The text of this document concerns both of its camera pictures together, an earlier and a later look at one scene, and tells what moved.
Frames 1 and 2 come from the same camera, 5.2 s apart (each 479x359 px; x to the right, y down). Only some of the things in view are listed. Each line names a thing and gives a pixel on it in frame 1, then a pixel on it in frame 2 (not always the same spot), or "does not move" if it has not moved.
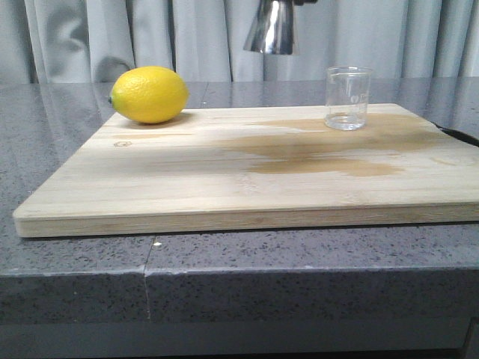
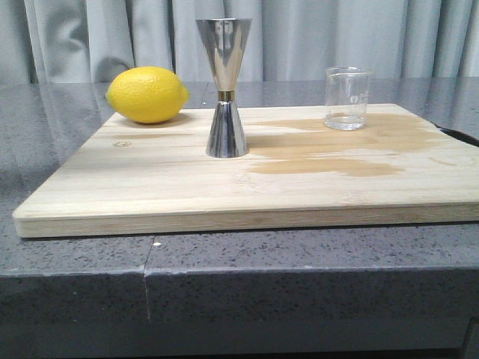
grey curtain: [65, 42] does not move
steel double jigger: [272, 29] → [224, 39]
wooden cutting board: [257, 169] does not move
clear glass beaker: [346, 93] does not move
